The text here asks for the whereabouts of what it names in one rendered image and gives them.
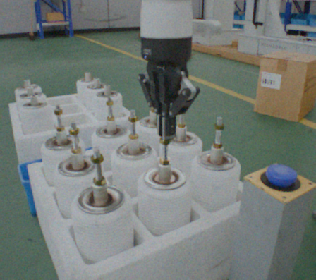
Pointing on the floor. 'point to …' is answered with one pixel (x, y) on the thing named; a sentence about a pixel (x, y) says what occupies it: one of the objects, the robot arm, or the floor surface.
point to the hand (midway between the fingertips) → (166, 125)
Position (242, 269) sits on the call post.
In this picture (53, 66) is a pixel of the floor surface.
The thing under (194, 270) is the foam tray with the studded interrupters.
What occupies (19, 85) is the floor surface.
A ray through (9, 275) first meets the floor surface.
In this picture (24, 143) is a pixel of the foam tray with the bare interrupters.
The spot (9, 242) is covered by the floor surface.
